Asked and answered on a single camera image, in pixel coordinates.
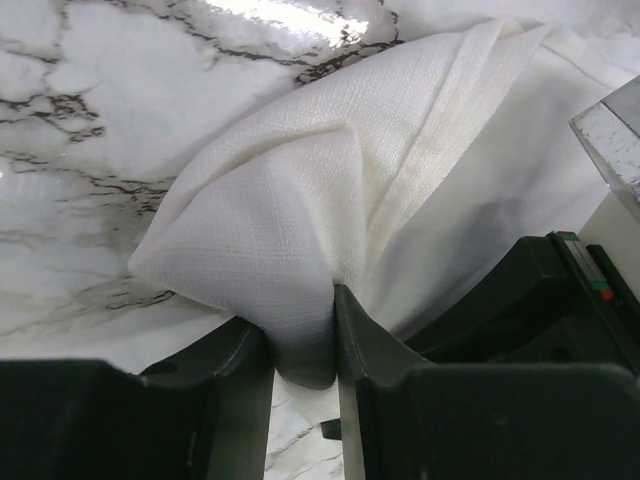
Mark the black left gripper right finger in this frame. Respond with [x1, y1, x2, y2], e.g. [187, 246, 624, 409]
[334, 286, 639, 479]

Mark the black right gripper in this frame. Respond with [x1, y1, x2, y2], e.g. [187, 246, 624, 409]
[408, 232, 639, 385]

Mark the cream cloth napkin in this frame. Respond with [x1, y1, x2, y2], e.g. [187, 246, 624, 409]
[129, 19, 633, 419]

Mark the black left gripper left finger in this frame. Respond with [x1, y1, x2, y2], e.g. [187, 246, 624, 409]
[1, 318, 274, 479]

